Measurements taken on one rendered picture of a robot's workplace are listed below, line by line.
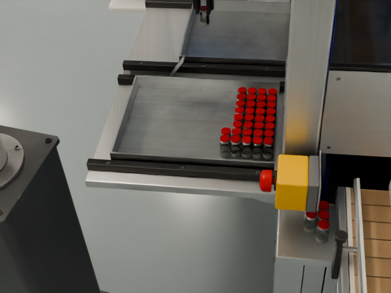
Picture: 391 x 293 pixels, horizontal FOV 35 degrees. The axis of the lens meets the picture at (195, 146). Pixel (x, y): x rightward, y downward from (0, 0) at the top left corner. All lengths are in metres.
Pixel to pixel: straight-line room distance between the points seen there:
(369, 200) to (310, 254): 0.15
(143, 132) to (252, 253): 0.97
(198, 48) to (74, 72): 1.53
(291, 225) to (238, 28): 0.66
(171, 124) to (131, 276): 0.93
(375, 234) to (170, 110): 0.55
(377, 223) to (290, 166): 0.19
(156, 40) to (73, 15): 1.86
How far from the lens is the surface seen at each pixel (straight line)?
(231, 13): 1.72
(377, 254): 1.11
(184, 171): 1.25
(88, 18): 3.43
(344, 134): 1.09
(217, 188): 1.24
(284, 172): 1.07
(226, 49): 1.58
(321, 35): 0.96
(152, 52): 1.60
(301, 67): 1.00
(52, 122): 2.80
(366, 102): 1.05
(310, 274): 1.42
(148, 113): 1.41
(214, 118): 1.38
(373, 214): 1.16
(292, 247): 1.15
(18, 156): 1.40
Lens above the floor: 1.81
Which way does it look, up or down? 45 degrees down
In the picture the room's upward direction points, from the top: 4 degrees counter-clockwise
